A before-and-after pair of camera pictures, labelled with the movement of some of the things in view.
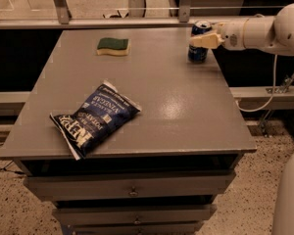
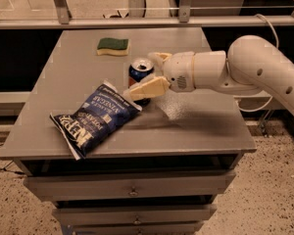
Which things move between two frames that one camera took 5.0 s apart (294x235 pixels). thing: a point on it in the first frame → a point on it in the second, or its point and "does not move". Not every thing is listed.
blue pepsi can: [199, 55] → [138, 70]
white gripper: [232, 36] → [177, 70]
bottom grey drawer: [172, 228] does not move
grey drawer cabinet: [162, 172] does not move
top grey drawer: [129, 185] does not move
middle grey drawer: [175, 213] does not move
